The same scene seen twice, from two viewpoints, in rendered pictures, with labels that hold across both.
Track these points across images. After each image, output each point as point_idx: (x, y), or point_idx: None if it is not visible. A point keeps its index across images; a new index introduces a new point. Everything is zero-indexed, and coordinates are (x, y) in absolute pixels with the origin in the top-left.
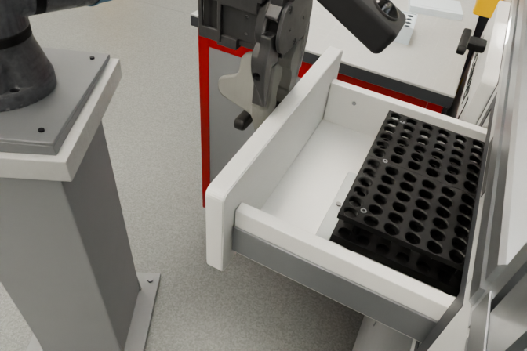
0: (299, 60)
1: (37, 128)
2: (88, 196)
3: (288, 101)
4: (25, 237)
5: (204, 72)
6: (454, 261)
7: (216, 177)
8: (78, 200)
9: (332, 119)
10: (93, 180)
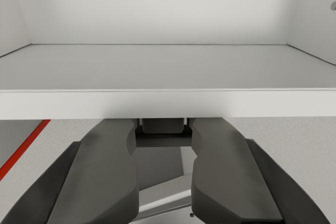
0: (82, 160)
1: (190, 217)
2: (160, 150)
3: (160, 107)
4: (191, 153)
5: (5, 168)
6: None
7: None
8: (171, 153)
9: (24, 29)
10: (149, 155)
